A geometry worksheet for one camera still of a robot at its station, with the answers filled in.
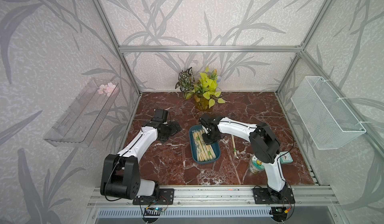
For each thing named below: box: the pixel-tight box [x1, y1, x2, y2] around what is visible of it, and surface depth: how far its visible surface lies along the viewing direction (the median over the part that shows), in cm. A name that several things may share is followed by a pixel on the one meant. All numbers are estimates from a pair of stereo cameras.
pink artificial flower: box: [97, 82, 119, 97], surface depth 78 cm
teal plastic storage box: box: [188, 124, 222, 165], surface depth 89 cm
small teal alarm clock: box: [279, 151, 293, 164], surface depth 86 cm
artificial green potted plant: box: [175, 67, 225, 111], surface depth 96 cm
